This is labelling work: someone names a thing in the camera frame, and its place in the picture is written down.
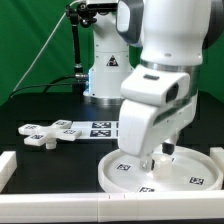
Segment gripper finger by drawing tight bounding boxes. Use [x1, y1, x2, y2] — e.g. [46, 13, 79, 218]
[140, 154, 154, 171]
[162, 142, 175, 155]

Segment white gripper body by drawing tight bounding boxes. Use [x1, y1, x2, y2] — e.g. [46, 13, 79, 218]
[118, 65, 194, 158]

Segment white round table top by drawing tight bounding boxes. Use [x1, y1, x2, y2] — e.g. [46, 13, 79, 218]
[98, 146, 223, 193]

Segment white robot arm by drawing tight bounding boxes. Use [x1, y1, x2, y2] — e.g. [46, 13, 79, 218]
[116, 0, 224, 172]

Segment white U-shaped border fence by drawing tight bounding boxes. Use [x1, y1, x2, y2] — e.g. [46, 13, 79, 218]
[0, 146, 224, 224]

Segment white marker plate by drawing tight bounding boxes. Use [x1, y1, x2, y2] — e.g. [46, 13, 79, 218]
[71, 121, 118, 139]

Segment white cross-shaped table base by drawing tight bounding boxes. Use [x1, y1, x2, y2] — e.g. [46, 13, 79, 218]
[18, 120, 82, 150]

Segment black cables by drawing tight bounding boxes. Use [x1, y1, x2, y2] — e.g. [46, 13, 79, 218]
[9, 74, 88, 100]

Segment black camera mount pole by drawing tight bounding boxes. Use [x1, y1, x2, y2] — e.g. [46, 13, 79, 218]
[65, 3, 97, 95]

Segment white cable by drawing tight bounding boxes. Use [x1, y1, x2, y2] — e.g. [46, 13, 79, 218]
[12, 0, 84, 93]

